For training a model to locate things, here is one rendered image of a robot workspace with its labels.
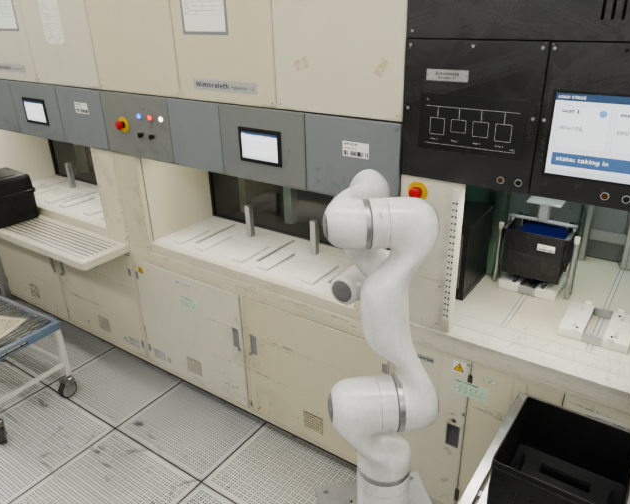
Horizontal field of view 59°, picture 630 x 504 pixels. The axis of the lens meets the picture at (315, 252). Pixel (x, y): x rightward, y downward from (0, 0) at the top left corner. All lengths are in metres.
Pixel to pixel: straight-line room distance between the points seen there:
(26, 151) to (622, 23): 3.48
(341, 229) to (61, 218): 2.53
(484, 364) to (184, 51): 1.57
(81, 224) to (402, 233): 2.42
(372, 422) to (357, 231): 0.39
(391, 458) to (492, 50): 1.06
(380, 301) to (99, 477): 1.97
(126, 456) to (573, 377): 1.97
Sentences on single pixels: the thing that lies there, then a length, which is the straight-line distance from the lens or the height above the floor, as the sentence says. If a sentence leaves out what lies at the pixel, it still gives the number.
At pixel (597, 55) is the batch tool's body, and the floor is 1.77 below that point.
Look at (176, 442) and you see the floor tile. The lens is 2.86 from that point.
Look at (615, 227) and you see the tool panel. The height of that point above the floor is 1.02.
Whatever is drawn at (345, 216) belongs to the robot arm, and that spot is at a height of 1.54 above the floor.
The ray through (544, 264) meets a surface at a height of 1.01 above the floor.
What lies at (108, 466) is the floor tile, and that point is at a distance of 2.85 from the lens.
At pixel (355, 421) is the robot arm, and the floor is 1.13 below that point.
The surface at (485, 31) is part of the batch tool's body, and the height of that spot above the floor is 1.82.
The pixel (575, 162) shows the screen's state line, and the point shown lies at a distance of 1.60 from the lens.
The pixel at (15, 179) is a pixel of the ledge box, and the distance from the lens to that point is 3.46.
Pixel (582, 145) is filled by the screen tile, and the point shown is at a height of 1.55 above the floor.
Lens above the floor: 1.92
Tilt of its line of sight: 25 degrees down
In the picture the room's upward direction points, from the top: 2 degrees counter-clockwise
